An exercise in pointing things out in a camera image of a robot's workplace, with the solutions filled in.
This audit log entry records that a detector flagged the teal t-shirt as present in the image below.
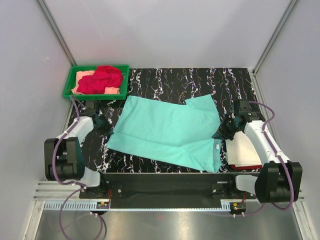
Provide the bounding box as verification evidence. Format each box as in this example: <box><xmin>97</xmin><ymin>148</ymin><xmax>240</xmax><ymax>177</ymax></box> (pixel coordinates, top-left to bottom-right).
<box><xmin>107</xmin><ymin>94</ymin><xmax>222</xmax><ymax>173</ymax></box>

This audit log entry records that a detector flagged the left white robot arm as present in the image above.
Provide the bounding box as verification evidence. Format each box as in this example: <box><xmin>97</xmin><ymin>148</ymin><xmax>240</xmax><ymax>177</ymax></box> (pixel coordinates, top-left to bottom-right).
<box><xmin>44</xmin><ymin>114</ymin><xmax>112</xmax><ymax>198</ymax></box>

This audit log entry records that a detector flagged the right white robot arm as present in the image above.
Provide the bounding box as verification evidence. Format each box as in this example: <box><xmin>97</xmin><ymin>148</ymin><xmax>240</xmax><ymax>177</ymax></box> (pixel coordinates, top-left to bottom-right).
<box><xmin>212</xmin><ymin>113</ymin><xmax>303</xmax><ymax>207</ymax></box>

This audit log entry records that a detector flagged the folded white t-shirt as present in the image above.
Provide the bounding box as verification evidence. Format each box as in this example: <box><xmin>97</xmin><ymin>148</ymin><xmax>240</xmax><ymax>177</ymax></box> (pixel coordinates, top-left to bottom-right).
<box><xmin>225</xmin><ymin>131</ymin><xmax>262</xmax><ymax>168</ymax></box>

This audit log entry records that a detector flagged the folded red t-shirt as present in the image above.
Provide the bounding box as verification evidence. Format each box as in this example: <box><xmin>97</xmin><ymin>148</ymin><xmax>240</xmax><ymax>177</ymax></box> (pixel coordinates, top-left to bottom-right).
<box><xmin>229</xmin><ymin>164</ymin><xmax>262</xmax><ymax>171</ymax></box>

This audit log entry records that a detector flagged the black marble pattern mat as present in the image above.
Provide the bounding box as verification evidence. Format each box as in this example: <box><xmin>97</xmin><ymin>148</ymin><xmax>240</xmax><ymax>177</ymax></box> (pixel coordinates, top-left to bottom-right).
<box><xmin>80</xmin><ymin>68</ymin><xmax>259</xmax><ymax>174</ymax></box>

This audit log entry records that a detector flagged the peach t-shirt in bin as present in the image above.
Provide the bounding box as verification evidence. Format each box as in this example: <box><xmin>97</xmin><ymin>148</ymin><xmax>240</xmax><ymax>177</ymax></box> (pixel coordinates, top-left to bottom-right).
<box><xmin>71</xmin><ymin>70</ymin><xmax>120</xmax><ymax>95</ymax></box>

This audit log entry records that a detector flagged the green plastic bin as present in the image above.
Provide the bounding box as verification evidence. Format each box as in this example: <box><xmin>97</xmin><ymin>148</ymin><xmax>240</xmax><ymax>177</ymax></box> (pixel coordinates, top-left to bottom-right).
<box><xmin>62</xmin><ymin>64</ymin><xmax>130</xmax><ymax>101</ymax></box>

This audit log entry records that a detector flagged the red t-shirt in bin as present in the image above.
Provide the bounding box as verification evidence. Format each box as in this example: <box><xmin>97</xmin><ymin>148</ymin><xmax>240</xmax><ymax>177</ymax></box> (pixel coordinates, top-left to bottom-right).
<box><xmin>77</xmin><ymin>65</ymin><xmax>124</xmax><ymax>95</ymax></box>

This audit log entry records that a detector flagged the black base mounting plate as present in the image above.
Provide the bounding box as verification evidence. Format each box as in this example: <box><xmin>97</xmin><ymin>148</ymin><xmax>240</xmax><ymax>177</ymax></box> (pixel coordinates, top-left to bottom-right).
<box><xmin>80</xmin><ymin>173</ymin><xmax>255</xmax><ymax>200</ymax></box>

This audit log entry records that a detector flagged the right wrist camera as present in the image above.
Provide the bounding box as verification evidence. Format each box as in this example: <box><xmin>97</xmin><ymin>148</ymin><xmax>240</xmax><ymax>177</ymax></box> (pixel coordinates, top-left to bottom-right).
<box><xmin>233</xmin><ymin>99</ymin><xmax>260</xmax><ymax>117</ymax></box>

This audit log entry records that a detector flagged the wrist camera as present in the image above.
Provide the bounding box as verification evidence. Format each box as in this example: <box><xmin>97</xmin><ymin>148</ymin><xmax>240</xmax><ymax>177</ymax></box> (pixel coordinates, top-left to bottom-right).
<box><xmin>83</xmin><ymin>100</ymin><xmax>100</xmax><ymax>116</ymax></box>
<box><xmin>233</xmin><ymin>99</ymin><xmax>260</xmax><ymax>117</ymax></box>

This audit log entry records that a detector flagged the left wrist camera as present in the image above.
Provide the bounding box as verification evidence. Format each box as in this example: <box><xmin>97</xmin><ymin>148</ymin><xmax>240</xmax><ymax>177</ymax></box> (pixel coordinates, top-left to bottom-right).
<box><xmin>83</xmin><ymin>100</ymin><xmax>100</xmax><ymax>116</ymax></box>

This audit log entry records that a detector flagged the aluminium frame rail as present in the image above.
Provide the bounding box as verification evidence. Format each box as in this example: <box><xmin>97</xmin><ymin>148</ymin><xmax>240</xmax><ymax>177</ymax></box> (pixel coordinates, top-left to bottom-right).
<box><xmin>33</xmin><ymin>181</ymin><xmax>306</xmax><ymax>201</ymax></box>

